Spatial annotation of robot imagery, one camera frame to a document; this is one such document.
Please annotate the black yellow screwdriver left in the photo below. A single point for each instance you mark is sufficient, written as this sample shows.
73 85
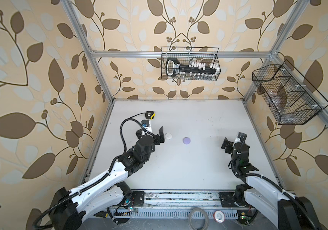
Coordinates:
101 214

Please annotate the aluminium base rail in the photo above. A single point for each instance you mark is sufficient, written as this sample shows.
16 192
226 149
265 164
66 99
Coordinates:
181 198

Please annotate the purple round earbud case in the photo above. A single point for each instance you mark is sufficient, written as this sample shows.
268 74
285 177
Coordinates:
186 140

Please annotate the grey tape roll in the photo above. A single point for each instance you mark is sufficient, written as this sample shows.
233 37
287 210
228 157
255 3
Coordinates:
196 214

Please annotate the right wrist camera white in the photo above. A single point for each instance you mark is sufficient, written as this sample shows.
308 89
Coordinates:
242 137

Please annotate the white round disc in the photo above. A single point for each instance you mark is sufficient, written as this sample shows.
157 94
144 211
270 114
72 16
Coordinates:
219 216

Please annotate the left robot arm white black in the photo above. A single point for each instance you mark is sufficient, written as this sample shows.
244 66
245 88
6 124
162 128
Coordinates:
121 168

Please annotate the black wire basket right wall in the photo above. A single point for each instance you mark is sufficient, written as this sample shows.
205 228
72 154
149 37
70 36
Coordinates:
290 96

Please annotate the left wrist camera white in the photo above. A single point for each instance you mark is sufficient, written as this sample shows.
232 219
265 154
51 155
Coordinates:
146 124

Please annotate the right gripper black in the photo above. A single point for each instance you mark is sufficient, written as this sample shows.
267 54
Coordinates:
229 145

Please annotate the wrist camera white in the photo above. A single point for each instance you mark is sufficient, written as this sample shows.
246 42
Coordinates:
242 137
146 124

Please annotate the white round earbud case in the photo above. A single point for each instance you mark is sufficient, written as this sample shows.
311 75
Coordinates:
168 136

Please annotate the black wire basket back wall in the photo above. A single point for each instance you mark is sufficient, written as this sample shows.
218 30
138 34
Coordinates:
184 54

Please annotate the black wire basket wall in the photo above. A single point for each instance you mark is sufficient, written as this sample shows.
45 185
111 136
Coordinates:
184 54
290 96

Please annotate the black yellow tape measure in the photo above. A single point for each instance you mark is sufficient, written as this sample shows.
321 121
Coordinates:
148 115

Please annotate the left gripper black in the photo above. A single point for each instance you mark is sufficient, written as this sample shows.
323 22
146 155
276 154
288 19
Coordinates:
154 139

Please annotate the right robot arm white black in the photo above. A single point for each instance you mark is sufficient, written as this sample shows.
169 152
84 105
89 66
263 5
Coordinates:
282 208

